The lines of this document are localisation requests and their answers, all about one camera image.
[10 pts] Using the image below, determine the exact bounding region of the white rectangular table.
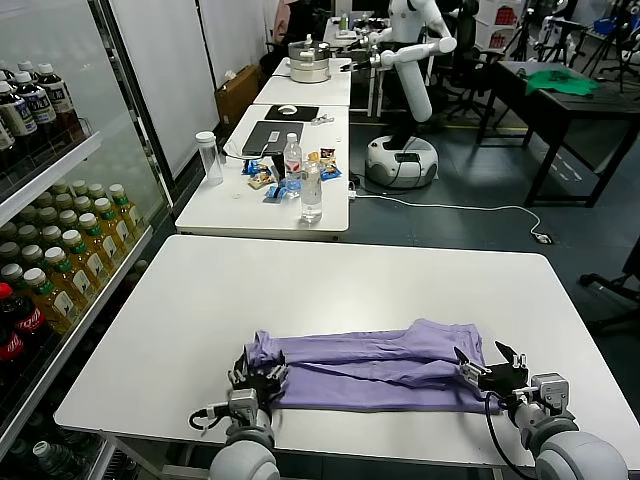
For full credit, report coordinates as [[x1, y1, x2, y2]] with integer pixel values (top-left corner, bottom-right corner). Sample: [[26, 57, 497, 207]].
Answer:
[[253, 56, 354, 108], [175, 104, 352, 236]]

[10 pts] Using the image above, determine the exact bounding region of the purple t-shirt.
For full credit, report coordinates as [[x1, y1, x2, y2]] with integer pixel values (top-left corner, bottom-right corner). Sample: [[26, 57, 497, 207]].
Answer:
[[243, 318, 503, 415]]

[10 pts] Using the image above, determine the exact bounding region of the white floor cable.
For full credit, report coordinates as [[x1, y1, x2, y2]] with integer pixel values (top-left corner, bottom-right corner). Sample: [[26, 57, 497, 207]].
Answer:
[[355, 192, 547, 236]]

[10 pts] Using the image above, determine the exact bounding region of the black mouse pad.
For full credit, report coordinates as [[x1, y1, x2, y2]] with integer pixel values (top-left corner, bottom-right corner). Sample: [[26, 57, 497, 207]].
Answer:
[[264, 104, 320, 122]]

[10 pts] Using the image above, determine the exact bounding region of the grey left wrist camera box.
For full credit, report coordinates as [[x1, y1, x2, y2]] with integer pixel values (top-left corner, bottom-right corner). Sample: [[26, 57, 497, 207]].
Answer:
[[228, 388, 259, 426]]

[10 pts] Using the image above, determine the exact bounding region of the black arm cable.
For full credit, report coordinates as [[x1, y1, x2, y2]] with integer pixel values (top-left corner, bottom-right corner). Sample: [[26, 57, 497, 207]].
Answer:
[[188, 403, 231, 434], [483, 392, 539, 474]]

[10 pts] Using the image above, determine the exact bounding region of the white humanoid robot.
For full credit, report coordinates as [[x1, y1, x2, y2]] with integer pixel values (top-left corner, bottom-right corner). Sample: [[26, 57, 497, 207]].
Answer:
[[340, 0, 459, 190]]

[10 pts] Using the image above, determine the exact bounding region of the clear bottle green label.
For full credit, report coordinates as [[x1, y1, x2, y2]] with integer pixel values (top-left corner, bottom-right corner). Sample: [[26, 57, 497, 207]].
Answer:
[[32, 441, 79, 479]]

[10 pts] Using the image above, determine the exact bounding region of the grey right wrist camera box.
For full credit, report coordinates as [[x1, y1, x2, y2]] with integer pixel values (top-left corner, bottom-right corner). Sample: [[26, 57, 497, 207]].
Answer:
[[529, 372, 571, 416]]

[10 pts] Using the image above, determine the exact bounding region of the white storage boxes red print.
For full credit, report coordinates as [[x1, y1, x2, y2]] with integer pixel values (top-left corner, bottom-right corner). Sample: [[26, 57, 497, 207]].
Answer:
[[473, 0, 525, 51]]

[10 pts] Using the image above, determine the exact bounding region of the black table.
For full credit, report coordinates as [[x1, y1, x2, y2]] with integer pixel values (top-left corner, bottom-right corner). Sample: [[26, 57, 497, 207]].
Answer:
[[476, 59, 640, 209]]

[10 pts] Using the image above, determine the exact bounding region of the clear plastic water bottle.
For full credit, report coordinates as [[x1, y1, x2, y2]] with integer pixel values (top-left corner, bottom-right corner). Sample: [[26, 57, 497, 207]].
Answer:
[[299, 159, 325, 225]]

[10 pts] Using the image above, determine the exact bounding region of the white display shelf rack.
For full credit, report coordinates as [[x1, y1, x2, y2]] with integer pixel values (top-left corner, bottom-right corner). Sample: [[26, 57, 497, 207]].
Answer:
[[0, 129, 156, 480]]

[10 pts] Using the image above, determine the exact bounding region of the cola bottle red label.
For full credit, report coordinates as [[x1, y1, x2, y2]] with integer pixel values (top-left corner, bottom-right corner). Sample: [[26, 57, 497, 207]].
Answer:
[[0, 324, 27, 362], [0, 282, 50, 354]]

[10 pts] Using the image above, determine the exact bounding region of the dark grey laptop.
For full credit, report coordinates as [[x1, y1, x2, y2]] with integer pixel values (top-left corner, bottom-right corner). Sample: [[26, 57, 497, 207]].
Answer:
[[242, 120, 306, 158]]

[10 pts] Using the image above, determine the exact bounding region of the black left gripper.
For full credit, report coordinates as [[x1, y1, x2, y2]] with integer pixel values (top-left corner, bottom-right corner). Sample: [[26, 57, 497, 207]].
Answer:
[[228, 349, 290, 406]]

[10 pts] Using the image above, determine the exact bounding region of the grey metal door frame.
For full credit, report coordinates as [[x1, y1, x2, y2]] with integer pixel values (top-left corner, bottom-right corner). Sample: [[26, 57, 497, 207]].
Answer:
[[89, 0, 176, 209]]

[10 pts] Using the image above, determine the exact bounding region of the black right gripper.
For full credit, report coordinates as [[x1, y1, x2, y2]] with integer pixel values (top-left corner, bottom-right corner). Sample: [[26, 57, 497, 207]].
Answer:
[[452, 341, 531, 397]]

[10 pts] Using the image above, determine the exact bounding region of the clear cylinder container white lid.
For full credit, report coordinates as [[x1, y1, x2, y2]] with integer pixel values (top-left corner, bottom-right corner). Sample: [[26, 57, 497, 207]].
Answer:
[[195, 130, 225, 188]]

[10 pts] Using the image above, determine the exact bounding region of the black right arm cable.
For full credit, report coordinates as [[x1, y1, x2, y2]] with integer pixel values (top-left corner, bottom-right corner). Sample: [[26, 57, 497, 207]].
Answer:
[[483, 392, 539, 474]]

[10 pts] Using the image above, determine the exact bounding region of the cardboard box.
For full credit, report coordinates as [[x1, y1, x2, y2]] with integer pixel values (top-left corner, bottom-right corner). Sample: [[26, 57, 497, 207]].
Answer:
[[215, 64, 262, 127]]

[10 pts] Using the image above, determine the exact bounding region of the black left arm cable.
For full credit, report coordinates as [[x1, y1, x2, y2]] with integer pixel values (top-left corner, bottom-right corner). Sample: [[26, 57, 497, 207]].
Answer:
[[188, 403, 231, 434]]

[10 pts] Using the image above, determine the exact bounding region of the white laptop cable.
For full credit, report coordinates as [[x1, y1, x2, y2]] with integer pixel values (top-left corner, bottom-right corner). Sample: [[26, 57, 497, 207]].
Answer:
[[223, 141, 274, 164]]

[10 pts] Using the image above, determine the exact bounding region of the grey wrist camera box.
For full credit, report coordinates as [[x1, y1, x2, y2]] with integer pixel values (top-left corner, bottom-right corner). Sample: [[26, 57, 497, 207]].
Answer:
[[228, 388, 259, 426], [529, 372, 571, 416]]

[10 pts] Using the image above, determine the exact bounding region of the pink garment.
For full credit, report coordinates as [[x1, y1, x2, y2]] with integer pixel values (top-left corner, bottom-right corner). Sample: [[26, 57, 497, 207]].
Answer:
[[274, 0, 297, 47]]

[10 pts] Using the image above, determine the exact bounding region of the black office chair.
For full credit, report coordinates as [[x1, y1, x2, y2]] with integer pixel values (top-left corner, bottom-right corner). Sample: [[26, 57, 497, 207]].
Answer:
[[439, 0, 499, 121]]

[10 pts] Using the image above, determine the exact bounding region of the green cloth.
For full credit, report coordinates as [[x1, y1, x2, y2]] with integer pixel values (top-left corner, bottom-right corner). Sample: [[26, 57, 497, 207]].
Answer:
[[523, 68, 601, 100]]

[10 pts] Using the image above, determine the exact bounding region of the water bottle red label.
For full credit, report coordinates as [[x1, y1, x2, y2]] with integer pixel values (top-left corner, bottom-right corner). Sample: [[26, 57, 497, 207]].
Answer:
[[283, 131, 305, 198]]

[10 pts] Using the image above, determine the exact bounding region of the steel steamer pot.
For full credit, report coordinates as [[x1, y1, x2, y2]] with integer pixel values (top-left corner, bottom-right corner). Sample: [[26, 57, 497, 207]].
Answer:
[[288, 33, 334, 85]]

